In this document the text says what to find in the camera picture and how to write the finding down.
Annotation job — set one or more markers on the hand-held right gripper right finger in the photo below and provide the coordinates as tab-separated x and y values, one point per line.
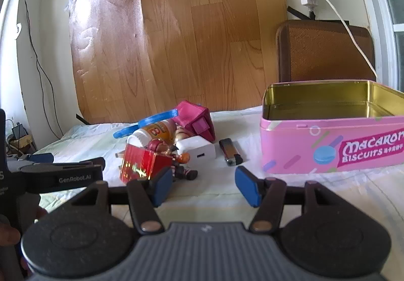
247	188

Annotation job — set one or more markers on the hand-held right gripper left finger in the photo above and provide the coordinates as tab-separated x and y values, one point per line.
161	187

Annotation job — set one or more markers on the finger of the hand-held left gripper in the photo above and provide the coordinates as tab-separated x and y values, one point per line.
63	175
41	158

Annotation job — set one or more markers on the red box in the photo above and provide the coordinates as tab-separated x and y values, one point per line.
139	164

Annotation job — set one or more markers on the red toy figure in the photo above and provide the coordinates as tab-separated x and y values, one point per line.
180	158

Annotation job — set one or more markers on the lighter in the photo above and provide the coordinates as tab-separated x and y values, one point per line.
229	151

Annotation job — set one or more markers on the white charger adapter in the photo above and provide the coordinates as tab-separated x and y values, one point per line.
197	151

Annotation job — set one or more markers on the small pink box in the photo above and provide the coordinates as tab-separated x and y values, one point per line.
195	117

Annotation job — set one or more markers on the pink biscuit tin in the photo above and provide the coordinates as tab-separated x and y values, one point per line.
315	142

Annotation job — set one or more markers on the person's left hand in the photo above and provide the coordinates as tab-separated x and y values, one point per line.
8	233

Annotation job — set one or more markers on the box of clutter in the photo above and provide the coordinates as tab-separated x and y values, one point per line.
19	139

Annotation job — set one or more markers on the orange bottle with white cap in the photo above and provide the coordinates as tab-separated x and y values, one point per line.
151	132

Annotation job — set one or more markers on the golden ball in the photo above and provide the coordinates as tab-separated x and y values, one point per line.
183	134

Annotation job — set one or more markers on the window frame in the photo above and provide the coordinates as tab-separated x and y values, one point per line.
378	16

